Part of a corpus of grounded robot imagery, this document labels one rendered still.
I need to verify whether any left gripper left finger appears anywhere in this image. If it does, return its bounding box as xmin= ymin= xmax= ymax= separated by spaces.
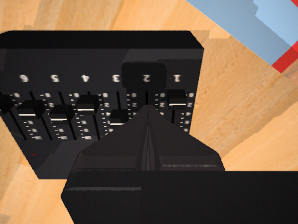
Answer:
xmin=69 ymin=105 xmax=148 ymax=174

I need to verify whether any black lighting desk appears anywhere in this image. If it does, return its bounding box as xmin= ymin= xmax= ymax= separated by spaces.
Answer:
xmin=0 ymin=31 xmax=204 ymax=180

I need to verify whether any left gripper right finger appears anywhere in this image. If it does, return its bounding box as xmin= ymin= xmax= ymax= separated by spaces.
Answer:
xmin=148 ymin=105 xmax=226 ymax=171

